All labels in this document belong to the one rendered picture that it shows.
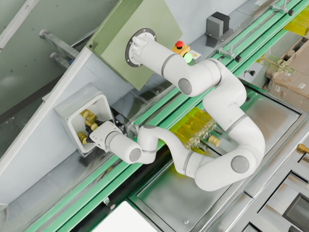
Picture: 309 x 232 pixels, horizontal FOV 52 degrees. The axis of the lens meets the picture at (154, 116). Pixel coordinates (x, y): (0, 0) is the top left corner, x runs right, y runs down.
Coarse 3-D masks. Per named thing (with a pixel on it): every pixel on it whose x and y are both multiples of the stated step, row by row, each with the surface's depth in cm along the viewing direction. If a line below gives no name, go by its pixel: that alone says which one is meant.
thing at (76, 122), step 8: (96, 96) 116; (104, 96) 118; (88, 104) 114; (96, 104) 127; (104, 104) 121; (96, 112) 130; (104, 112) 127; (72, 120) 122; (80, 120) 126; (104, 120) 133; (72, 128) 114; (80, 128) 128; (80, 144) 122; (88, 144) 129
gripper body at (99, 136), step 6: (102, 126) 122; (108, 126) 120; (114, 126) 119; (96, 132) 120; (102, 132) 119; (108, 132) 117; (120, 132) 118; (96, 138) 118; (102, 138) 116; (96, 144) 119; (102, 144) 115
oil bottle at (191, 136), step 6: (174, 126) 142; (180, 126) 142; (186, 126) 142; (180, 132) 140; (186, 132) 139; (192, 132) 139; (186, 138) 137; (192, 138) 137; (198, 138) 137; (192, 144) 137
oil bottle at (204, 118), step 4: (196, 108) 148; (188, 112) 147; (192, 112) 146; (196, 112) 146; (200, 112) 146; (204, 112) 145; (192, 116) 145; (196, 116) 144; (200, 116) 144; (204, 116) 144; (208, 116) 144; (200, 120) 143; (204, 120) 142; (208, 120) 142; (212, 120) 142; (204, 124) 142; (208, 124) 141; (212, 124) 141; (216, 124) 144; (208, 128) 142
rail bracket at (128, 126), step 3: (126, 123) 129; (129, 123) 128; (126, 126) 128; (129, 126) 128; (132, 126) 130; (135, 126) 122; (126, 129) 130; (129, 129) 129; (132, 129) 127; (135, 129) 127; (138, 129) 123; (135, 132) 125; (135, 135) 126
